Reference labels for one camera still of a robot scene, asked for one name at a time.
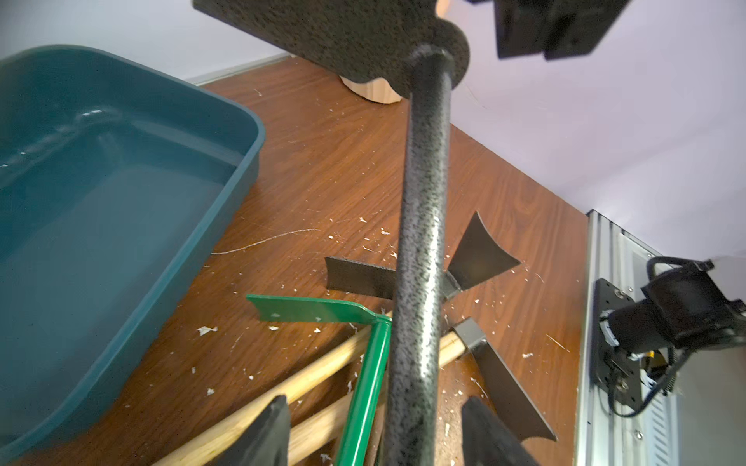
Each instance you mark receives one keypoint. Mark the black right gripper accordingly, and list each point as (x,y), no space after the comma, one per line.
(555,29)

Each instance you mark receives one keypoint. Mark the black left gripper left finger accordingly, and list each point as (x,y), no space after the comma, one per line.
(266,440)

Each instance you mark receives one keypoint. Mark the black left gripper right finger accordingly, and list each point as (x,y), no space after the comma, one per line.
(487,441)

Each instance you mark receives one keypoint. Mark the green metal hoe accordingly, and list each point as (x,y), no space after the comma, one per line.
(372,345)

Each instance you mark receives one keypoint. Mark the speckled black metal hoe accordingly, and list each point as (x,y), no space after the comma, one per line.
(423,57)

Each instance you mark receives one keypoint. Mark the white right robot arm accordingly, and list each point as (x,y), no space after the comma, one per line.
(682,305)

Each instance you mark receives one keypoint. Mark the teal plastic storage box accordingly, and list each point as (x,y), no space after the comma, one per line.
(117,182)

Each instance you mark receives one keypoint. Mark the beige ribbed flower pot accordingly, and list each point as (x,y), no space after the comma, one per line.
(377,91)

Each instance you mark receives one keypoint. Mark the wooden handled hoe lower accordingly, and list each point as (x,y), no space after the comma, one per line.
(318,419)

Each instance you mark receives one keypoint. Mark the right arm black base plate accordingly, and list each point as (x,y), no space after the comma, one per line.
(612,367)

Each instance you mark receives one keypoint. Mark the aluminium front rail frame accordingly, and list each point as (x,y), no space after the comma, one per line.
(613,425)

